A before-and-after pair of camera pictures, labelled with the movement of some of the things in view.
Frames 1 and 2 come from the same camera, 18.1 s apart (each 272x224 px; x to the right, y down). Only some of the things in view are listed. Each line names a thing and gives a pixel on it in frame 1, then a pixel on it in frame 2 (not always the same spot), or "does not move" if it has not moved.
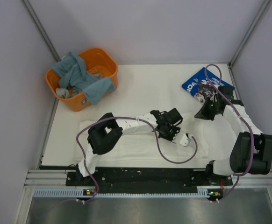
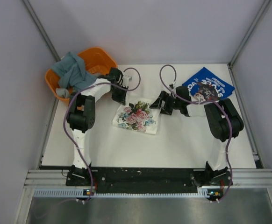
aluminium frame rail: x=38 y=178 does not move
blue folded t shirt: x=199 y=85 does not move
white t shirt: x=146 y=145 -> x=136 y=115
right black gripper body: x=209 y=109 -> x=170 y=103
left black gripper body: x=169 y=133 -> x=118 y=94
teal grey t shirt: x=71 y=71 does not move
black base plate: x=149 y=180 does not move
